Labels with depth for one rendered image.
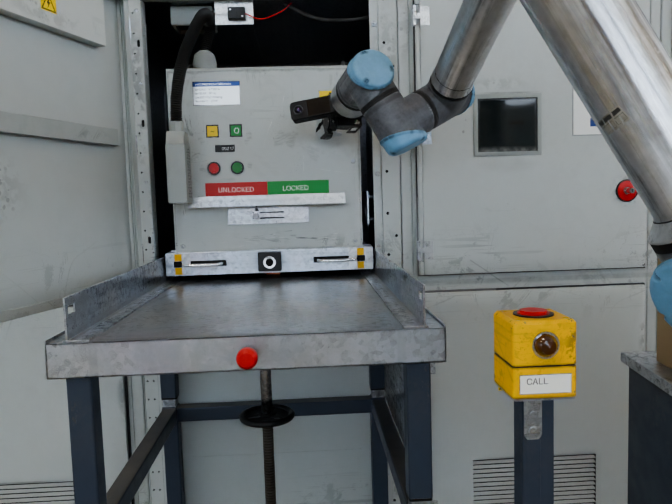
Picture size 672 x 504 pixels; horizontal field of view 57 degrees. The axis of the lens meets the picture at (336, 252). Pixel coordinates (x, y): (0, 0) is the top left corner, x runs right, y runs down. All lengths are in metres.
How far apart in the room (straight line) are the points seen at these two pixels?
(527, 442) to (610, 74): 0.46
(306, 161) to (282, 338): 0.74
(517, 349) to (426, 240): 0.90
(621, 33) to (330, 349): 0.59
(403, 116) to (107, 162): 0.75
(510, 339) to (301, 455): 1.07
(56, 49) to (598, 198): 1.37
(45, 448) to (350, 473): 0.81
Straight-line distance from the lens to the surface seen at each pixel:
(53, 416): 1.83
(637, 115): 0.84
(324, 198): 1.59
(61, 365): 1.06
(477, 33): 1.20
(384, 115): 1.30
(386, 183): 1.65
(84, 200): 1.56
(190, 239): 1.66
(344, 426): 1.75
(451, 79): 1.30
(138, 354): 1.02
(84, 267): 1.55
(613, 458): 1.96
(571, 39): 0.85
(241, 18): 1.72
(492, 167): 1.69
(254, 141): 1.64
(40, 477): 1.90
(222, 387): 1.72
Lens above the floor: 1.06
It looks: 5 degrees down
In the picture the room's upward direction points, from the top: 2 degrees counter-clockwise
